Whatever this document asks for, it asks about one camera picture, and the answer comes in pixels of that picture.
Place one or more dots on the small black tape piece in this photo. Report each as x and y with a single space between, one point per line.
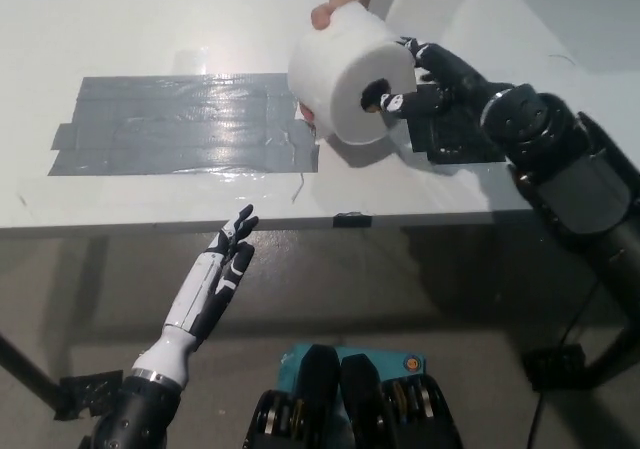
351 220

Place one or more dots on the bare person hand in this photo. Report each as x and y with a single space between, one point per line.
321 16

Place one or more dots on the black tape square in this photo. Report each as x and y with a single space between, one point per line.
450 139

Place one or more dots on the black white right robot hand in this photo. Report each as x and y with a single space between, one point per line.
455 79

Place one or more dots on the white toilet paper roll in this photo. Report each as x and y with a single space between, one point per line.
330 69

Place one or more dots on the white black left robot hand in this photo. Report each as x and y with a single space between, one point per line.
195 299

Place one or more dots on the black table leg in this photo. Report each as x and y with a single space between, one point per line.
27 369
617 364

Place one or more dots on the grey duct tape patch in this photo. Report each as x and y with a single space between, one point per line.
175 126

